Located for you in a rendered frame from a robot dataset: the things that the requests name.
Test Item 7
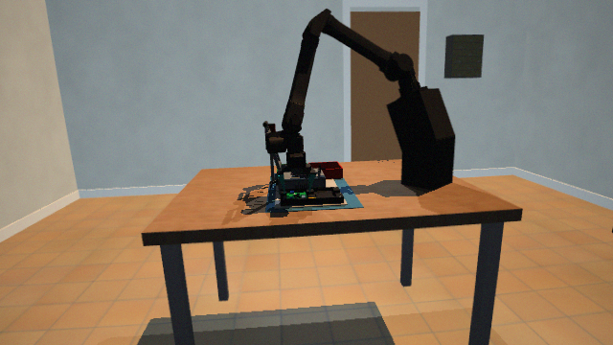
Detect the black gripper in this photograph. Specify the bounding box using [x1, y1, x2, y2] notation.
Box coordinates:
[278, 151, 316, 193]

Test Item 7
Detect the green circuit board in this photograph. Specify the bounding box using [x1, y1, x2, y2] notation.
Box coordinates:
[286, 190, 307, 198]

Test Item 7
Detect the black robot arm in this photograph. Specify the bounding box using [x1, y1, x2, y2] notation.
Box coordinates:
[265, 9, 428, 174]

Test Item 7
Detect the red open box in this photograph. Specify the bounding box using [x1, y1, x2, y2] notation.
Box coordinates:
[309, 161, 343, 179]

